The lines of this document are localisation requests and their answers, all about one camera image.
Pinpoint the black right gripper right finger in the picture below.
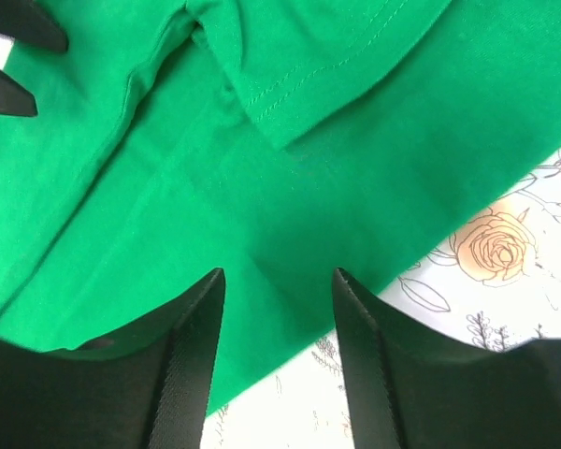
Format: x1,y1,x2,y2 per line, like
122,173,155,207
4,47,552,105
332,269,561,448

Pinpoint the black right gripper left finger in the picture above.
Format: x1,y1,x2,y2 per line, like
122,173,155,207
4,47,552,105
0,268,225,448

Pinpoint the floral patterned table mat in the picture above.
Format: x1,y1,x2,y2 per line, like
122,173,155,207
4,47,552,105
0,27,561,449

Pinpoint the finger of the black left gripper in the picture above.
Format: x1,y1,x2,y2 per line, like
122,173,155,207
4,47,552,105
0,0,68,52
0,69,37,117

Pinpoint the green t shirt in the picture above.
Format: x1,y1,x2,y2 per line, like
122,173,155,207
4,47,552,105
0,1,561,408

